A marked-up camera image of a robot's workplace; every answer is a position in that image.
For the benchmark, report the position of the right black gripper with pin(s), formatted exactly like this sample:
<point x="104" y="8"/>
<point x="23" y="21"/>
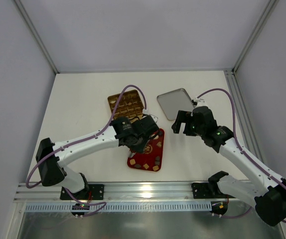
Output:
<point x="181" y="122"/>

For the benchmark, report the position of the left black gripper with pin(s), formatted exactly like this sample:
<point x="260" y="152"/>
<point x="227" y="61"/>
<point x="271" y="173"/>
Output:
<point x="141" y="145"/>

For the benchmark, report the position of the silver tin lid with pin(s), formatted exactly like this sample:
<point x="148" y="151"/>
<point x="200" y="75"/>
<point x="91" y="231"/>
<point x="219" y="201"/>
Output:
<point x="173" y="101"/>

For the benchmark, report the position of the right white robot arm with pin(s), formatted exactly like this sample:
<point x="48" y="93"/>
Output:
<point x="267" y="191"/>

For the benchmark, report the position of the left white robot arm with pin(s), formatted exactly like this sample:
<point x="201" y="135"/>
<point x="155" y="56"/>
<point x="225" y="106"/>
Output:
<point x="53" y="158"/>

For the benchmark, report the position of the gold chocolate tin box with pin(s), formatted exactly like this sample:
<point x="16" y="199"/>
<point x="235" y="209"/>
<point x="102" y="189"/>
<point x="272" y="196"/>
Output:
<point x="130" y="106"/>

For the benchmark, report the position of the dark crown chocolate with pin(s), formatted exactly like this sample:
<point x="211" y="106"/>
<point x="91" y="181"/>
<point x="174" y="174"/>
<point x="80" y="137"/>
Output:
<point x="157" y="158"/>

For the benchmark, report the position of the caramel square chocolate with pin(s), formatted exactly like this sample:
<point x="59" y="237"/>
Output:
<point x="132" y="162"/>

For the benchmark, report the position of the gold stepped square chocolate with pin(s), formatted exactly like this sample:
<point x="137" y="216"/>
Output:
<point x="155" y="168"/>

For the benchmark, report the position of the red rectangular tray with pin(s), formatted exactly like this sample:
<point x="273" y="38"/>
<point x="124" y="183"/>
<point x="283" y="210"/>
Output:
<point x="149" y="159"/>

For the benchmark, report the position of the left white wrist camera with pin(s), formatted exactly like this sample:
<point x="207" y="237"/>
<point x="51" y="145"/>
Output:
<point x="146" y="114"/>

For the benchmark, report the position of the aluminium rail frame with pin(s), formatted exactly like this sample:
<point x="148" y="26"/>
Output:
<point x="120" y="191"/>

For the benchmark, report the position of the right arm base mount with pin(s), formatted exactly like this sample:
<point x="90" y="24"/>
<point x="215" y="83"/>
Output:
<point x="201" y="191"/>

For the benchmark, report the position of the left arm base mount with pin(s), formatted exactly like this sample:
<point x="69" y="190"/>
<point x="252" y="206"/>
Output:
<point x="91" y="192"/>

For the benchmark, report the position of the perforated cable duct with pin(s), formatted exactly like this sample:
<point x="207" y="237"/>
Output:
<point x="172" y="206"/>

